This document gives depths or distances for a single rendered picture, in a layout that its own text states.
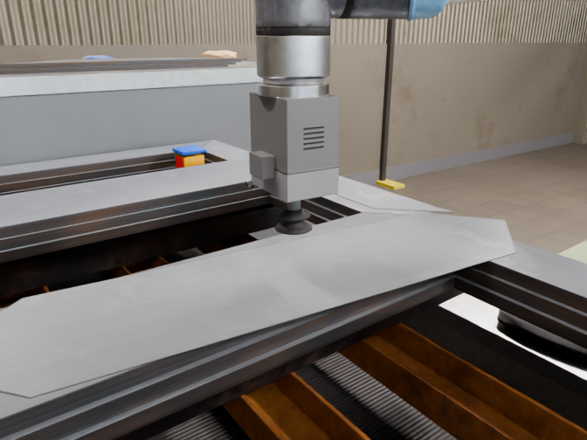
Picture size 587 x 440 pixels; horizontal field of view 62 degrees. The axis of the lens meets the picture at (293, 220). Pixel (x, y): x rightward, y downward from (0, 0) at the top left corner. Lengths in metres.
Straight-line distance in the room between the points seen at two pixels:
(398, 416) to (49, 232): 0.63
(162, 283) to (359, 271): 0.23
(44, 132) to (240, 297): 0.85
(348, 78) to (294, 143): 3.31
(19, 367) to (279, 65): 0.35
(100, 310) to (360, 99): 3.46
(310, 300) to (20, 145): 0.91
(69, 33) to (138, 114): 1.64
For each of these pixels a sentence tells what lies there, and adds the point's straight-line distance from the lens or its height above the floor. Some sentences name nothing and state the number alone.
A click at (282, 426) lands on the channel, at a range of 0.65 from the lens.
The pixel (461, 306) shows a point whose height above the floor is 0.68.
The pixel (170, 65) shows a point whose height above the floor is 1.06.
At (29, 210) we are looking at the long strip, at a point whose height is 0.87.
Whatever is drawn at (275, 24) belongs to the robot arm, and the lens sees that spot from 0.49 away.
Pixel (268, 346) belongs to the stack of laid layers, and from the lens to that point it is 0.51.
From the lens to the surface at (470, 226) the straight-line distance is 0.77.
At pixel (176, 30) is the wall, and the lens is 3.11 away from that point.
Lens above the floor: 1.13
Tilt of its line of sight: 20 degrees down
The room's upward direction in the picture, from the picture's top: straight up
